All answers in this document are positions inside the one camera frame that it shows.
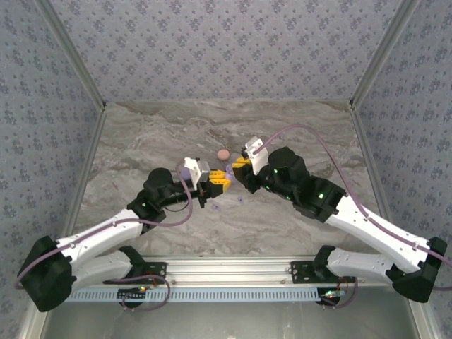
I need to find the small black circuit board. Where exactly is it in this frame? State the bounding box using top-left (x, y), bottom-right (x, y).
top-left (118, 286), bottom-right (148, 303)
top-left (319, 288), bottom-right (345, 304)

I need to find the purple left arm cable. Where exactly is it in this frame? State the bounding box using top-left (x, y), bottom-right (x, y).
top-left (13, 160), bottom-right (194, 290)

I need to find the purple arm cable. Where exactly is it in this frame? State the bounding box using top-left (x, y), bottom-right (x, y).
top-left (13, 160), bottom-right (194, 290)
top-left (259, 124), bottom-right (452, 268)

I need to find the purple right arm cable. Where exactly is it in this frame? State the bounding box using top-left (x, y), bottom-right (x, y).
top-left (259, 124), bottom-right (452, 268)

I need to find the aluminium table edge rail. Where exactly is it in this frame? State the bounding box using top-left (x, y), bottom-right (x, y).
top-left (63, 107), bottom-right (109, 243)
top-left (349, 107), bottom-right (395, 227)
top-left (105, 98), bottom-right (352, 105)

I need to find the wide aluminium mounting rail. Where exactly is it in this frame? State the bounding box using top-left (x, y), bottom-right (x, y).
top-left (143, 256), bottom-right (357, 287)

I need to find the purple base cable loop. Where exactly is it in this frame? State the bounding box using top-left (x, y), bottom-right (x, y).
top-left (104, 274), bottom-right (172, 314)
top-left (319, 273), bottom-right (358, 310)

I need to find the slotted pale cable duct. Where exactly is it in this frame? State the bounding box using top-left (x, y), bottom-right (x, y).
top-left (64, 287), bottom-right (323, 304)

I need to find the aluminium frame post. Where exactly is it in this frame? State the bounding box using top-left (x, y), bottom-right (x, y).
top-left (35, 0), bottom-right (107, 111)
top-left (348, 0), bottom-right (423, 111)

